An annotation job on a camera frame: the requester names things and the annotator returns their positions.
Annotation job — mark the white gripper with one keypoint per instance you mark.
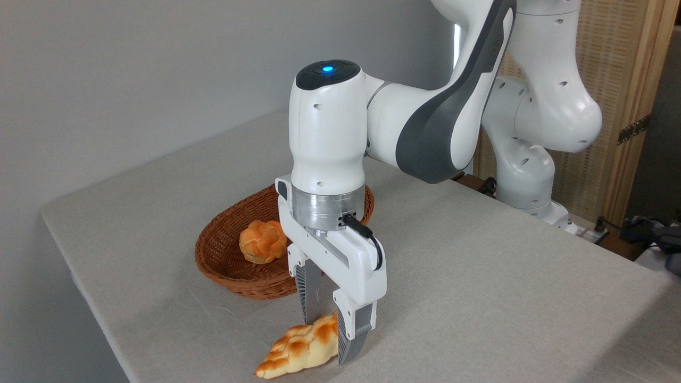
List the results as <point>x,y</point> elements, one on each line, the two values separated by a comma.
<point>356,266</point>

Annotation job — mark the long braided bread loaf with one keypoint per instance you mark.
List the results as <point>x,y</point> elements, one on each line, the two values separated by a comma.
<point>298,348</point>

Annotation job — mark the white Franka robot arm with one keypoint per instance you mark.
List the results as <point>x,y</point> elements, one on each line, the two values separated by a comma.
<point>330,138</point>

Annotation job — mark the round orange bread roll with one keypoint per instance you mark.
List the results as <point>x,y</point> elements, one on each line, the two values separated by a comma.
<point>263,242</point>

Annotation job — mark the brown oval wicker basket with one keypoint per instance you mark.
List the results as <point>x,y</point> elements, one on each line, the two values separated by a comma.
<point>223,260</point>

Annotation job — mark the grey tablecloth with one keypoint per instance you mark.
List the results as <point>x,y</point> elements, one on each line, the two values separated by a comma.
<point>479,292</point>

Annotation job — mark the dark brown wooden block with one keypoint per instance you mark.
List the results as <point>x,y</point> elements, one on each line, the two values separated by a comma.
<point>471,183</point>

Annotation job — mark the white power strip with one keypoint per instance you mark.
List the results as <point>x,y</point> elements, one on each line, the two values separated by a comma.
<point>591,234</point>

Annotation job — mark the dark grey bag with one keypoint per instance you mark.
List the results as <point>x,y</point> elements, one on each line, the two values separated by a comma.
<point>671,242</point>

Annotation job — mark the metal screen hinge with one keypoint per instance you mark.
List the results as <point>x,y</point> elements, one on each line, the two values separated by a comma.
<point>633,129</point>

